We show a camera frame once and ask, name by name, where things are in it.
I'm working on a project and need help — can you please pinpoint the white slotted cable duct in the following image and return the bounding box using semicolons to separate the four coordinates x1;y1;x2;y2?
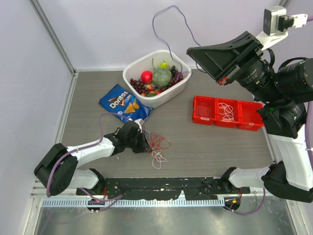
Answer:
42;197;224;208

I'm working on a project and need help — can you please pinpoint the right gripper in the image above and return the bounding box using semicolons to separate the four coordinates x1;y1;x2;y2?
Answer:
186;31;283;104

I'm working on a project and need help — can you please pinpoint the blue Doritos chip bag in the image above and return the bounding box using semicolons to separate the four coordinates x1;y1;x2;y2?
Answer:
98;84;153;122

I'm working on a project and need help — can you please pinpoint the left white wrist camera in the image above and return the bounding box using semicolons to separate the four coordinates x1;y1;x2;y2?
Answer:
135;118;144;127

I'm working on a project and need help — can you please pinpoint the red bin left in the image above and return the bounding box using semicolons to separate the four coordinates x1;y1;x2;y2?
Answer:
192;95;217;125

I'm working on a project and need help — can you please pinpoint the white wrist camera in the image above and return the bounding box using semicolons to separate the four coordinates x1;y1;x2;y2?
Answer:
135;118;144;127
256;6;309;51

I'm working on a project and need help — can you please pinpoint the dark red grape bunch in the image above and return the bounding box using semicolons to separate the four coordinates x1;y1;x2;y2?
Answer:
130;79;149;96

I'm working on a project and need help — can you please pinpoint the dark grape bunch right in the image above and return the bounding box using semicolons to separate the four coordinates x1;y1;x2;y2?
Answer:
168;66;183;87

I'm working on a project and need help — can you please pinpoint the yellow green pear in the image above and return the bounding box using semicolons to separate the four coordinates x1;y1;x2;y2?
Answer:
158;61;169;70

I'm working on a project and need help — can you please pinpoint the red bin right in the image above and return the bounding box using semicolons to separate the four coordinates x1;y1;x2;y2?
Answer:
237;101;264;131

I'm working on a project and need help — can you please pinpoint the green melon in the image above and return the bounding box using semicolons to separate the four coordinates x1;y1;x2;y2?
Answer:
152;69;172;88

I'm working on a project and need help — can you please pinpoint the red bin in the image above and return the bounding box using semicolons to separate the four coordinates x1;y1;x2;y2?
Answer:
237;101;264;131
192;95;217;125
215;98;240;128

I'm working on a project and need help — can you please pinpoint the red apple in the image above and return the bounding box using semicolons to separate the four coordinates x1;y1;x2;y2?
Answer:
140;70;153;84

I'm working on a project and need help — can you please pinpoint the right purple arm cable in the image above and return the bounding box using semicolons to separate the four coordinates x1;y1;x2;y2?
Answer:
224;14;313;216

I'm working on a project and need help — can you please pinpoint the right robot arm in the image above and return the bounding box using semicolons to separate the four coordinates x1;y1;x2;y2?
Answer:
186;32;313;203

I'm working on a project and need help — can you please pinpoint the white plastic basket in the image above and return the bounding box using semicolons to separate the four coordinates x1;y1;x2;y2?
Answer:
123;49;191;108

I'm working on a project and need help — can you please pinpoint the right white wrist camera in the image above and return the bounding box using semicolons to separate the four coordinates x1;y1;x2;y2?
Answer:
256;6;309;51

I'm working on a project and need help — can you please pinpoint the red bin middle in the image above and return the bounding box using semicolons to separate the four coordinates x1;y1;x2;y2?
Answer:
215;98;240;128

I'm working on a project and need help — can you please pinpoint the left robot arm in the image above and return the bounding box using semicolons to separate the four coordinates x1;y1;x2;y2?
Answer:
34;120;150;197

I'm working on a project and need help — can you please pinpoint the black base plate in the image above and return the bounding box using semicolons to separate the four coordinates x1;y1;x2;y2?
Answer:
89;177;250;201

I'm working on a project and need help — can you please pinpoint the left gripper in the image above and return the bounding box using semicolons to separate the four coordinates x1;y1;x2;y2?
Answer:
126;130;152;153

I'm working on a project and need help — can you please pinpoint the red cable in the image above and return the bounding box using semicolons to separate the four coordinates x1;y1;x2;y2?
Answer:
148;132;171;150

